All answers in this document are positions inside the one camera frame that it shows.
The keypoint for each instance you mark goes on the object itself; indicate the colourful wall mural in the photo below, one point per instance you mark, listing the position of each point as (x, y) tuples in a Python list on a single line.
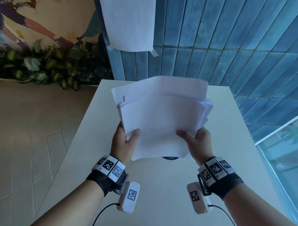
[(38, 20)]

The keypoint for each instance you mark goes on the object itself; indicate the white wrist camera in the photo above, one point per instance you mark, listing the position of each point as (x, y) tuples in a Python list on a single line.
[(130, 197), (197, 197)]

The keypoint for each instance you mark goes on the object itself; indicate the person's right forearm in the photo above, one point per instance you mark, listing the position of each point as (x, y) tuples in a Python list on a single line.
[(254, 210)]

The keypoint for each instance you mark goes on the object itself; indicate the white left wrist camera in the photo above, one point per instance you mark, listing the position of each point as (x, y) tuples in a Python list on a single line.
[(130, 197)]

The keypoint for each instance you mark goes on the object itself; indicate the white sheet taped to wall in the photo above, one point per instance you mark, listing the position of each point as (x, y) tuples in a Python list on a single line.
[(128, 22)]

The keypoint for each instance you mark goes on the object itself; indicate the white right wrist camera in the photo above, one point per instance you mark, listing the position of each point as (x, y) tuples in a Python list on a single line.
[(197, 197)]

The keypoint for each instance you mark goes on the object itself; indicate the person's left forearm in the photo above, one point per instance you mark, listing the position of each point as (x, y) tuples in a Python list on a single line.
[(64, 209)]

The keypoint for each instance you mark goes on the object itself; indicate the round blue sticker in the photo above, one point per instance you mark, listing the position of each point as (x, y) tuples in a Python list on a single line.
[(170, 158)]

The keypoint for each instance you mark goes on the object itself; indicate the black left wrist marker band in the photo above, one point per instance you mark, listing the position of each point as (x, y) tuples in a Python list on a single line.
[(109, 168)]

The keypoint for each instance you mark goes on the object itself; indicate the person's right hand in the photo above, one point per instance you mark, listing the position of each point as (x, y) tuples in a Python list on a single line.
[(201, 146)]

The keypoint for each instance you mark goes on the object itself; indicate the black right wrist marker band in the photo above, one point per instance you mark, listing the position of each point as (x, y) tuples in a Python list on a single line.
[(216, 170)]

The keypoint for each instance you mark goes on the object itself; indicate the person's left hand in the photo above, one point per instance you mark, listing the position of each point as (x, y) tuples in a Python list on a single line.
[(121, 146)]

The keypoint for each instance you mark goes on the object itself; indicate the pile of white papers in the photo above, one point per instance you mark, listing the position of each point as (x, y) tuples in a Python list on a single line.
[(163, 116)]

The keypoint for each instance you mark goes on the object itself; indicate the green leafy plants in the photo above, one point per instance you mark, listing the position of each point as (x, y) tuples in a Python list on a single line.
[(52, 68)]

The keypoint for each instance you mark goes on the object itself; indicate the black wrist marker band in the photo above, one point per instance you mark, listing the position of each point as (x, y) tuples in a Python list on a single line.
[(216, 170), (109, 168)]

